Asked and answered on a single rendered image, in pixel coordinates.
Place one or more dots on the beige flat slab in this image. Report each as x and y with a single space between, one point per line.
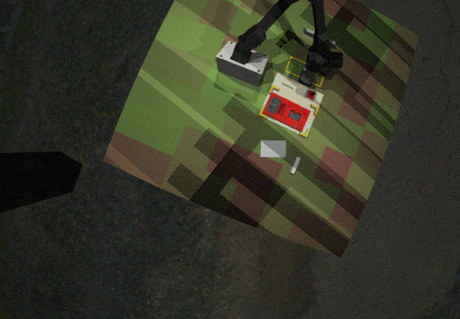
295 92

